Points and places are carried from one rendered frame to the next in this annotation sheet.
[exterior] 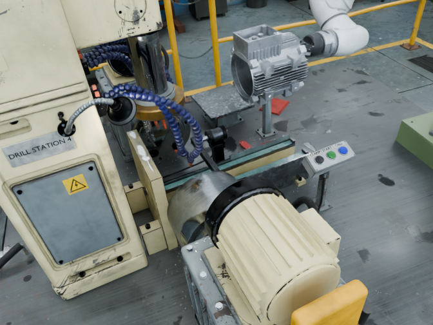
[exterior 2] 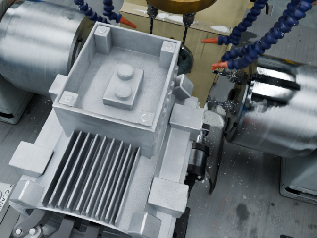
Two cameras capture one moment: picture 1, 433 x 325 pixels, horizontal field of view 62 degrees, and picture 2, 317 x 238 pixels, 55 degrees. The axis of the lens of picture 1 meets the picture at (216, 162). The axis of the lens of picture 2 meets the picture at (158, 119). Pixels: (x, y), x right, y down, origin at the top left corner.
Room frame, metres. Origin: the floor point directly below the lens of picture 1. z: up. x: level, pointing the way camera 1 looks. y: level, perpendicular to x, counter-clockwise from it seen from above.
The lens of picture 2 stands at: (1.26, -0.32, 1.69)
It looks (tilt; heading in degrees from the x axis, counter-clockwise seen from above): 60 degrees down; 118
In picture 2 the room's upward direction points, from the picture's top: 9 degrees clockwise
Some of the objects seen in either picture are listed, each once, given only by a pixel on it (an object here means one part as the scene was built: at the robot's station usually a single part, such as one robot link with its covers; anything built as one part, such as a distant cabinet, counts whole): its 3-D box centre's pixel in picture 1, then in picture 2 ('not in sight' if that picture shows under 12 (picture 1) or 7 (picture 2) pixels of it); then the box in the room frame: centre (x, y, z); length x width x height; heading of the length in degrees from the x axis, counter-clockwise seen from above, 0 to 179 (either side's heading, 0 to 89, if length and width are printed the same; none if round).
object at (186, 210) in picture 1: (223, 233); (38, 47); (0.68, 0.00, 1.04); 0.37 x 0.25 x 0.25; 21
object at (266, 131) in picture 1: (266, 95); not in sight; (1.49, -0.26, 1.01); 0.08 x 0.08 x 0.42; 21
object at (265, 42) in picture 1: (257, 44); (123, 90); (1.13, -0.17, 1.41); 0.12 x 0.11 x 0.07; 111
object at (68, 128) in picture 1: (95, 115); not in sight; (0.71, 0.26, 1.46); 0.18 x 0.11 x 0.13; 111
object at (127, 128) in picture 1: (153, 121); (282, 108); (1.32, 0.25, 1.04); 0.41 x 0.25 x 0.25; 21
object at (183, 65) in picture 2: not in sight; (168, 59); (0.98, 0.22, 1.02); 0.15 x 0.02 x 0.15; 21
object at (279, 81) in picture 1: (267, 68); (116, 156); (1.14, -0.21, 1.32); 0.20 x 0.19 x 0.19; 111
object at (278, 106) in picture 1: (274, 105); not in sight; (1.73, -0.35, 0.80); 0.15 x 0.12 x 0.01; 145
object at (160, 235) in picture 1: (143, 193); (171, 54); (0.96, 0.27, 0.97); 0.30 x 0.11 x 0.34; 21
